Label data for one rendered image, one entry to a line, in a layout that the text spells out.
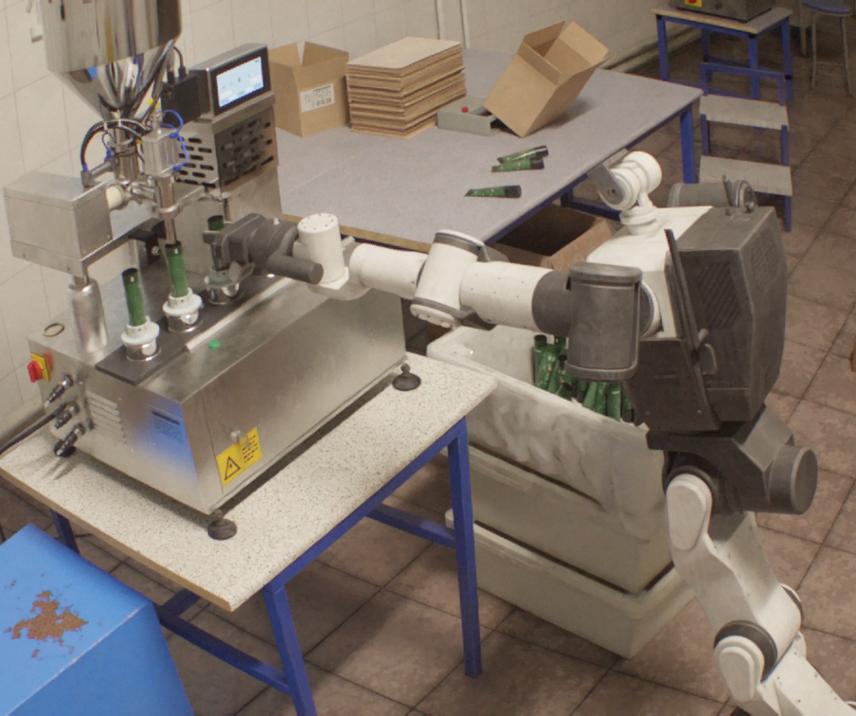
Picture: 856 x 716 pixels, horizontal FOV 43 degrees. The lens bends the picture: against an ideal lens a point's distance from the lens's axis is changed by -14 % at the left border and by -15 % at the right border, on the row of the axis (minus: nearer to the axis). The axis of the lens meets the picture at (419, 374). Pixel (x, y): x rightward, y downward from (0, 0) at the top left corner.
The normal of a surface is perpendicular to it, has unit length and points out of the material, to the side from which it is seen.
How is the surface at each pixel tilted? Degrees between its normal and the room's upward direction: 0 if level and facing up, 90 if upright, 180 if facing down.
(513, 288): 49
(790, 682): 34
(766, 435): 29
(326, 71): 107
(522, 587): 96
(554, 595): 96
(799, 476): 74
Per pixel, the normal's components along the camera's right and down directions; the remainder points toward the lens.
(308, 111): 0.56, 0.39
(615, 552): -0.68, 0.51
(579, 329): -0.71, 0.10
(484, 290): -0.68, -0.29
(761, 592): 0.57, -0.29
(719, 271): -0.55, 0.44
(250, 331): -0.08, -0.85
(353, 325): 0.81, 0.25
